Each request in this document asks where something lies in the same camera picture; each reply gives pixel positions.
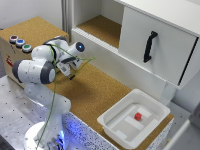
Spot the white sliding door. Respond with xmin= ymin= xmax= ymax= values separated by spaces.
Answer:
xmin=117 ymin=5 xmax=199 ymax=86

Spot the white cabinet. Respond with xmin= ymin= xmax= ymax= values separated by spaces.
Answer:
xmin=61 ymin=0 xmax=200 ymax=107

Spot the blue button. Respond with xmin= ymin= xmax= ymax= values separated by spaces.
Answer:
xmin=15 ymin=38 xmax=26 ymax=48

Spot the green button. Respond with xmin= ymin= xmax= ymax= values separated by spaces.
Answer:
xmin=21 ymin=43 xmax=33 ymax=54

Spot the white plastic box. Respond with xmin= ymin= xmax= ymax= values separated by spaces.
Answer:
xmin=96 ymin=88 xmax=171 ymax=150

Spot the wooden drawer box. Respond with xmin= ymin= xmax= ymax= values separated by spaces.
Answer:
xmin=0 ymin=16 xmax=71 ymax=89

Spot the green cable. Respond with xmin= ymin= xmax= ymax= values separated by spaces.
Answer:
xmin=34 ymin=45 xmax=97 ymax=150

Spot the pink block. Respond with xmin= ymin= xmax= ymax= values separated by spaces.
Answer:
xmin=134 ymin=112 xmax=143 ymax=121

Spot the black door handle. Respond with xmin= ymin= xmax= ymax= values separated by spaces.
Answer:
xmin=143 ymin=30 xmax=159 ymax=64

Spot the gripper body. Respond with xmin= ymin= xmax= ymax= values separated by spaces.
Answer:
xmin=56 ymin=56 xmax=81 ymax=80

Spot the red button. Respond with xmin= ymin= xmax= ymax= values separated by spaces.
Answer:
xmin=9 ymin=34 xmax=19 ymax=44

